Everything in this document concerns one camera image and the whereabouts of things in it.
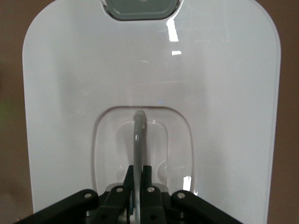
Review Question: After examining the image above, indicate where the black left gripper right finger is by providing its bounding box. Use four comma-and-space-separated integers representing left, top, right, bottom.
141, 164, 167, 224

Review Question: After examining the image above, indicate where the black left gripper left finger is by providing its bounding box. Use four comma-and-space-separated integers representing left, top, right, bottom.
94, 164, 135, 224

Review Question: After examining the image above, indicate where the grey lid handle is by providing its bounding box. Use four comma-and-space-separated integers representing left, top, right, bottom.
132, 110, 149, 224

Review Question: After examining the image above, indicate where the white plastic box lid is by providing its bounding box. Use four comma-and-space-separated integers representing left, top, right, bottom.
22, 0, 282, 224

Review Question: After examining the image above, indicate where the brown table mat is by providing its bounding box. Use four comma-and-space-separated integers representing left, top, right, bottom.
0, 0, 299, 224

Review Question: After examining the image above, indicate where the grey lid latch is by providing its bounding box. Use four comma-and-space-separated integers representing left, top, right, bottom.
100, 0, 183, 22

